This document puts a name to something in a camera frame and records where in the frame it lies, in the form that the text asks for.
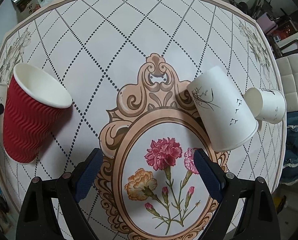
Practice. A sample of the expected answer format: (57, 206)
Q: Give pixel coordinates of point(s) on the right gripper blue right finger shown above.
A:
(211, 174)

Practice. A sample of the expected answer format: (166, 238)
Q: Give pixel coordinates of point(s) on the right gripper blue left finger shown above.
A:
(87, 171)

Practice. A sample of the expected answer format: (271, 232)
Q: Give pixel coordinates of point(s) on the red ripple paper cup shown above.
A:
(34, 102)

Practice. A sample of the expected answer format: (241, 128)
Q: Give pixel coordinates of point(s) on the white paper cup with birds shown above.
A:
(228, 121)

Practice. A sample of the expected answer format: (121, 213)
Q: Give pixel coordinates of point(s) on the small white paper cup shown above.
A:
(266, 104)

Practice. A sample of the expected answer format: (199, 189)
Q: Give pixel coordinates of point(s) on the blue ruffled cloth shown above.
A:
(289, 174)

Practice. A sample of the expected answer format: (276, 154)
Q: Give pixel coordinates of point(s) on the floral patterned tablecloth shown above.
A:
(126, 65)

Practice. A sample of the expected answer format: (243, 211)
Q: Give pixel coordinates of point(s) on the white padded chair right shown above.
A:
(288, 68)

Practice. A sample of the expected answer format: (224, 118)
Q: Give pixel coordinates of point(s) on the dark wooden chair right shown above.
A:
(290, 48)

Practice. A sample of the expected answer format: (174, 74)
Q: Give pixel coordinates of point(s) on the pink suitcase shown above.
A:
(266, 24)

